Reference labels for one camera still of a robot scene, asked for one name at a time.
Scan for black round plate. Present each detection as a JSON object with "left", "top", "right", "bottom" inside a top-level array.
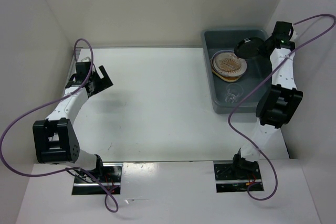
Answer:
[{"left": 234, "top": 37, "right": 264, "bottom": 59}]

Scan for clear smoky square dish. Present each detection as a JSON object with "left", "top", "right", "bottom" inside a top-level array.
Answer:
[{"left": 213, "top": 52, "right": 242, "bottom": 73}]

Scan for orange patterned round plate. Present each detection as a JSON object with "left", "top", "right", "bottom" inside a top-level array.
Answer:
[{"left": 211, "top": 50, "right": 247, "bottom": 78}]

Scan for woven bamboo pattern tray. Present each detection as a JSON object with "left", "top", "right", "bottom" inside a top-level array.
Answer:
[{"left": 211, "top": 60, "right": 247, "bottom": 82}]

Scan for clear plastic cup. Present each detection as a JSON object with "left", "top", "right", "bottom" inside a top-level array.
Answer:
[{"left": 224, "top": 83, "right": 244, "bottom": 103}]

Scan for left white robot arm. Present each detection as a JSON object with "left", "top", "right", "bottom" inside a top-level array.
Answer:
[{"left": 33, "top": 61, "right": 113, "bottom": 182}]

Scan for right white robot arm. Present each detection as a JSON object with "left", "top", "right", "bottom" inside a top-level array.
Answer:
[{"left": 230, "top": 22, "right": 303, "bottom": 178}]

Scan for grey plastic bin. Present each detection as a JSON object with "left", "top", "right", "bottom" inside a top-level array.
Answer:
[{"left": 201, "top": 27, "right": 271, "bottom": 114}]

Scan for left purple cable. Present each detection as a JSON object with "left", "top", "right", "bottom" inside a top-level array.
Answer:
[{"left": 0, "top": 38, "right": 119, "bottom": 212}]

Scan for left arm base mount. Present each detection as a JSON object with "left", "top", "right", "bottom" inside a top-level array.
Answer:
[{"left": 69, "top": 162, "right": 123, "bottom": 196}]

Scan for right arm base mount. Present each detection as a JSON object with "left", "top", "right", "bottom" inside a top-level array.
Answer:
[{"left": 213, "top": 151, "right": 264, "bottom": 193}]

